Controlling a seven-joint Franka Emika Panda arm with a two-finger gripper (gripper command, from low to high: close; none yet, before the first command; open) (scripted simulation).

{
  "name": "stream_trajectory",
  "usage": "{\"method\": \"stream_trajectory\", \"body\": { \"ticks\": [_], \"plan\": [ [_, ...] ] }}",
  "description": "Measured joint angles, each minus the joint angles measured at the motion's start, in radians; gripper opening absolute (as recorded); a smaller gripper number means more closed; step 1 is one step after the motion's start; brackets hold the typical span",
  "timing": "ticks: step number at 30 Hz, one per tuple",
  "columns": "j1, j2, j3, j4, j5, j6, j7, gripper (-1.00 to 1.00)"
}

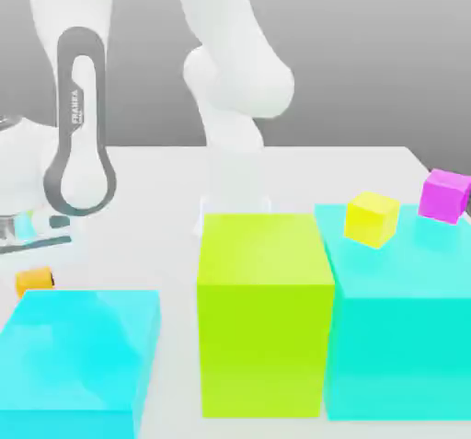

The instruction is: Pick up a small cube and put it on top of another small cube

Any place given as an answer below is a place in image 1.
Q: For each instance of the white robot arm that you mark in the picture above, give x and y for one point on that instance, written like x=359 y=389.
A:
x=235 y=78

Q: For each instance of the small orange cube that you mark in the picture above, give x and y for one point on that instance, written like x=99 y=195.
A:
x=34 y=280

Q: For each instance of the large lime green box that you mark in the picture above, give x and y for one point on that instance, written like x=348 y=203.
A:
x=263 y=317

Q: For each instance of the large cyan box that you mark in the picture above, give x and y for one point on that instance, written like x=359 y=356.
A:
x=73 y=354

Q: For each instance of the small magenta cube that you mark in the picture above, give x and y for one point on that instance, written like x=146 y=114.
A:
x=441 y=196

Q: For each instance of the small yellow cube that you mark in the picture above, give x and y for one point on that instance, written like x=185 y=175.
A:
x=369 y=220

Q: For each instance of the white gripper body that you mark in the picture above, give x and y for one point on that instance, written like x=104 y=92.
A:
x=36 y=244

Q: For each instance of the large turquoise box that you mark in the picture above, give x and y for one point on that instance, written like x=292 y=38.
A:
x=401 y=336

